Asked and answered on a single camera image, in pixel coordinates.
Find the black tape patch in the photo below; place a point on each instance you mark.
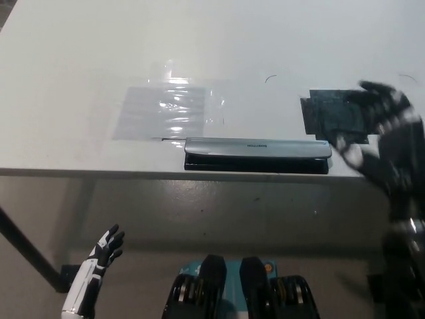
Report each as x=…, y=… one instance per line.
x=328, y=114

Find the black metal table leg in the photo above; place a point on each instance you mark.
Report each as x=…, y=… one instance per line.
x=28, y=251

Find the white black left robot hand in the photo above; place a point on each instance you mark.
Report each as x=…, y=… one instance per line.
x=84, y=277

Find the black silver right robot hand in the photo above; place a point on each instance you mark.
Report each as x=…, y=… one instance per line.
x=398, y=159

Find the silver black paper hole puncher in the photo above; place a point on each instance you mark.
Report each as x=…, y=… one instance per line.
x=255, y=148

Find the clear plastic film patch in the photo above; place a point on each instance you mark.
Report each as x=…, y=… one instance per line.
x=159, y=111

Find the black teal robot body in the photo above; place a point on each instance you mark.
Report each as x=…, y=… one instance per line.
x=212, y=289

